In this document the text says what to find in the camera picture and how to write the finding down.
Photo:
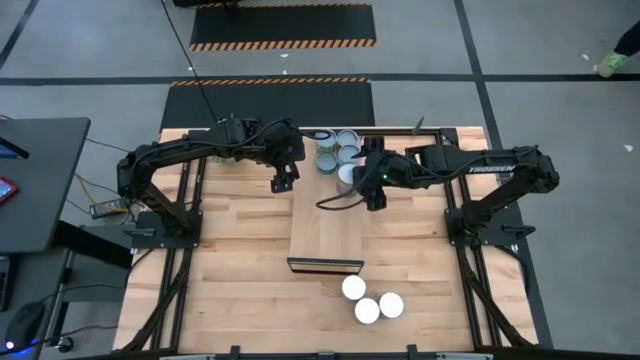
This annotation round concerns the blue yellow carrots can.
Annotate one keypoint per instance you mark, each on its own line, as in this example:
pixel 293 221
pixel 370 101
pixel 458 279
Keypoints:
pixel 353 287

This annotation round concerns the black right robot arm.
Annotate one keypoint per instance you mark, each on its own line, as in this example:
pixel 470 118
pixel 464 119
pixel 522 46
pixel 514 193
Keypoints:
pixel 480 165

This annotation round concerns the black caster wheel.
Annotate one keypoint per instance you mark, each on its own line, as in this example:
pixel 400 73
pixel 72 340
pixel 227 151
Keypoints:
pixel 65 345

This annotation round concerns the black computer mouse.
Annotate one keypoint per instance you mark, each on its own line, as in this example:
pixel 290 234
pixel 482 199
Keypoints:
pixel 25 325

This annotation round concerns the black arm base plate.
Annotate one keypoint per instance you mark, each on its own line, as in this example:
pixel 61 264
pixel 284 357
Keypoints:
pixel 145 240
pixel 500 240

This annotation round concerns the silver lid tin can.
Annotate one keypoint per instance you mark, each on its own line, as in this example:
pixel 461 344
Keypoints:
pixel 347 137
pixel 326 141
pixel 346 175
pixel 348 153

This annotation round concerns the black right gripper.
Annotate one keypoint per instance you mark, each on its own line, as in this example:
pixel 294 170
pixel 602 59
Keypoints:
pixel 375 170

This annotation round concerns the green yellow labelled can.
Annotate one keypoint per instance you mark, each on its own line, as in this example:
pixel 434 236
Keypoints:
pixel 367 310

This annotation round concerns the green labelled tin can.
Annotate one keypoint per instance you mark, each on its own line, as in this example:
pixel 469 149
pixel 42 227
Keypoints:
pixel 391 305

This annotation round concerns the black tablet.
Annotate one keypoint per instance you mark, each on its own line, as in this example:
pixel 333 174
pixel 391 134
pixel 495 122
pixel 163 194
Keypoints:
pixel 12 147

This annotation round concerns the red phone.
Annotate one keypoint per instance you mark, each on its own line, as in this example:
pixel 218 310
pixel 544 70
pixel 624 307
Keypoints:
pixel 7 190

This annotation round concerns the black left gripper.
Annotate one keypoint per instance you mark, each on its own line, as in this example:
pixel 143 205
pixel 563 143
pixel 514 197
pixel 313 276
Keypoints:
pixel 282 142

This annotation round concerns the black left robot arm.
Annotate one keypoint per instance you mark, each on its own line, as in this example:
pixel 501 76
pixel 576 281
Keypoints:
pixel 170 147

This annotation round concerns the dark grey desk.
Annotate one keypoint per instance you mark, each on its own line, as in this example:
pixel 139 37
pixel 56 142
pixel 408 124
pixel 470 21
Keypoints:
pixel 45 190

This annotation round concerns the person's leg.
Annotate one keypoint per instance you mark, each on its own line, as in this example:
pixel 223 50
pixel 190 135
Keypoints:
pixel 630 42

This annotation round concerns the black power adapter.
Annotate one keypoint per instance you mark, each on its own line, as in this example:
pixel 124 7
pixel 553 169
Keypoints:
pixel 107 207

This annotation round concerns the black hazard striped floor mat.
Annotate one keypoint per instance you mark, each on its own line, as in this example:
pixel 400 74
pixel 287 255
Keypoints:
pixel 270 105
pixel 280 25

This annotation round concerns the person's green shoe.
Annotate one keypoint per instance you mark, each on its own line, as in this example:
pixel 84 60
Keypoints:
pixel 612 64

